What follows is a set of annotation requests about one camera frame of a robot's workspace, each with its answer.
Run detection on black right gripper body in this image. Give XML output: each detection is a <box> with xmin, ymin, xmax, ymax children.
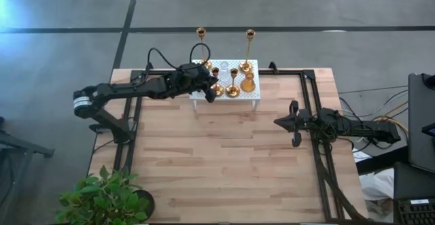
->
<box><xmin>289</xmin><ymin>99</ymin><xmax>321</xmax><ymax>148</ymax></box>

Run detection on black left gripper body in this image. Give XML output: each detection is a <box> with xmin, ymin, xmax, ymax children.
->
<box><xmin>176</xmin><ymin>63</ymin><xmax>218</xmax><ymax>104</ymax></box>

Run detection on medium gold candlestick holder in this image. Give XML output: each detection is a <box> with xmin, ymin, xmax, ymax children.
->
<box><xmin>225</xmin><ymin>67</ymin><xmax>241</xmax><ymax>99</ymax></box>
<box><xmin>210</xmin><ymin>67</ymin><xmax>225</xmax><ymax>98</ymax></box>

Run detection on clear ribbed glass candle holder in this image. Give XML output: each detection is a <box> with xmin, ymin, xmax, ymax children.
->
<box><xmin>219</xmin><ymin>60</ymin><xmax>232</xmax><ymax>83</ymax></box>

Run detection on tall gold candlestick holder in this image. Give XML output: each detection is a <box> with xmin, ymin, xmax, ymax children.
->
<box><xmin>196</xmin><ymin>27</ymin><xmax>213</xmax><ymax>70</ymax></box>
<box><xmin>238</xmin><ymin>29</ymin><xmax>256</xmax><ymax>74</ymax></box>

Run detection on amber ribbed glass candle holder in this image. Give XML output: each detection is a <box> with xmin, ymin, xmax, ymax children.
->
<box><xmin>239</xmin><ymin>71</ymin><xmax>257</xmax><ymax>94</ymax></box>

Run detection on white perforated metal shelf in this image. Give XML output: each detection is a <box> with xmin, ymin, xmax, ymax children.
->
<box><xmin>189</xmin><ymin>59</ymin><xmax>262</xmax><ymax>112</ymax></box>

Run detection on white paper sheet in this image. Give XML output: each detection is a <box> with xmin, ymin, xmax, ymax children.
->
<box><xmin>352</xmin><ymin>149</ymin><xmax>373</xmax><ymax>163</ymax></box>

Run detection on black stand beam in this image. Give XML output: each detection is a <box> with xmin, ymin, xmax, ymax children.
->
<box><xmin>355</xmin><ymin>145</ymin><xmax>411</xmax><ymax>177</ymax></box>

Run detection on white cloth bag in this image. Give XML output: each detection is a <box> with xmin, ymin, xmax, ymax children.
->
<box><xmin>358</xmin><ymin>168</ymin><xmax>396</xmax><ymax>202</ymax></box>

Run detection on black plant pot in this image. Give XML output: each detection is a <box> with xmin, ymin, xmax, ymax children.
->
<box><xmin>134</xmin><ymin>189</ymin><xmax>156</xmax><ymax>221</ymax></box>

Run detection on black keyboard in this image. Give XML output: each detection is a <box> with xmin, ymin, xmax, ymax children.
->
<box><xmin>393</xmin><ymin>197</ymin><xmax>435</xmax><ymax>225</ymax></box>

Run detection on green leafy plant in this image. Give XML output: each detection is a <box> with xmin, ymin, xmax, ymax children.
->
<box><xmin>54</xmin><ymin>165</ymin><xmax>152</xmax><ymax>225</ymax></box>

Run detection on black table legs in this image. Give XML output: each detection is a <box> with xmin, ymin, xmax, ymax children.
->
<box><xmin>0</xmin><ymin>116</ymin><xmax>55</xmax><ymax>225</ymax></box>

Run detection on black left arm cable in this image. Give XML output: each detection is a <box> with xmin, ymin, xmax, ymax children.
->
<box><xmin>145</xmin><ymin>42</ymin><xmax>212</xmax><ymax>80</ymax></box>

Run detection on black aluminium table frame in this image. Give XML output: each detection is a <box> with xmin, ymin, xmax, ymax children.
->
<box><xmin>113</xmin><ymin>67</ymin><xmax>344</xmax><ymax>224</ymax></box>

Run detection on black floor cables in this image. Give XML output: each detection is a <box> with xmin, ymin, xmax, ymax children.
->
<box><xmin>338</xmin><ymin>84</ymin><xmax>408</xmax><ymax>118</ymax></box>

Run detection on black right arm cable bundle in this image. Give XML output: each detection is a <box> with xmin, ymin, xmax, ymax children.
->
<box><xmin>311</xmin><ymin>139</ymin><xmax>373</xmax><ymax>224</ymax></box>

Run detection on yellow floor cables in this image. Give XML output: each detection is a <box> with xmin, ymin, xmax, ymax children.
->
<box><xmin>370</xmin><ymin>101</ymin><xmax>409</xmax><ymax>134</ymax></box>

